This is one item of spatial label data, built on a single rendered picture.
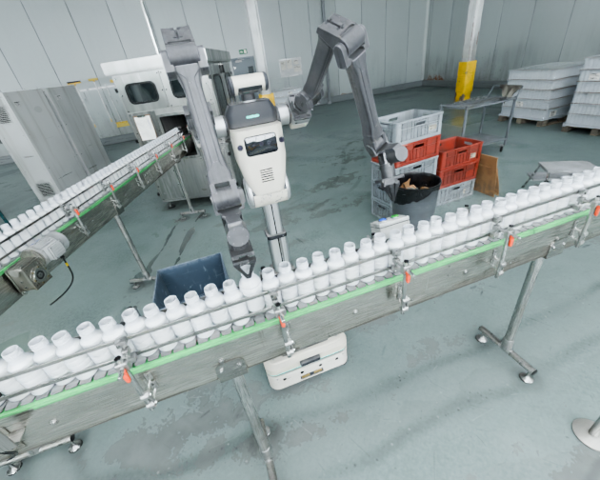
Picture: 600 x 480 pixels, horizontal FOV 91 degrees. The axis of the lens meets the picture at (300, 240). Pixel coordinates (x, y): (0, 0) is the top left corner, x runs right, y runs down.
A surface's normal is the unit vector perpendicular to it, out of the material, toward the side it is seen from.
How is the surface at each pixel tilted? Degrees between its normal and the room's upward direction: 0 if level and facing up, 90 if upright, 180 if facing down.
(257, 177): 90
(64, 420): 90
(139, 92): 90
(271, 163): 90
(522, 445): 0
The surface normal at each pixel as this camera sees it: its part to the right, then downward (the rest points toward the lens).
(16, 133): 0.02, 0.52
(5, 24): 0.33, 0.46
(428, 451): -0.13, -0.85
